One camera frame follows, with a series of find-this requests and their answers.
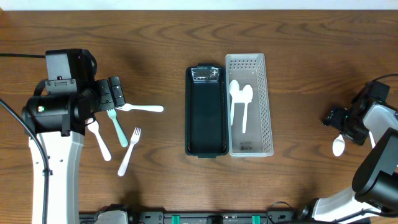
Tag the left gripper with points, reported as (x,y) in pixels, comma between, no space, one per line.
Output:
(105,94)

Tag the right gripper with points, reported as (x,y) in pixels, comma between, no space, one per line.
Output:
(336,119)

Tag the white fork pointing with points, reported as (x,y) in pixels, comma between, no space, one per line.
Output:
(152,108)

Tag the mint green plastic fork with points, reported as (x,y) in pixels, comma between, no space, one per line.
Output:
(112,114)

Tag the white spoon bowl down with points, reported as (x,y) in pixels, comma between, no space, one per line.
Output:
(338,146)

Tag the white fork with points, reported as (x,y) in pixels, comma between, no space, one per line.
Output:
(133,141)

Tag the black plastic basket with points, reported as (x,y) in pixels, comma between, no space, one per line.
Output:
(206,111)

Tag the white spoon long diagonal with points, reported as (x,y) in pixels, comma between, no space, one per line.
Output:
(247,94)

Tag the clear plastic basket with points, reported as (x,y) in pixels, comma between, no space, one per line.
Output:
(249,69)

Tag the white spoon small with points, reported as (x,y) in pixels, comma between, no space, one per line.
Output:
(234,92)

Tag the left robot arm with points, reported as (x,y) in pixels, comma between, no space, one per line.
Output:
(56,116)

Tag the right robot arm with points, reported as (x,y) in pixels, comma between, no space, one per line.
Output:
(374,188)

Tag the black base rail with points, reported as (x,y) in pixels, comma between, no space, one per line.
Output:
(279,215)

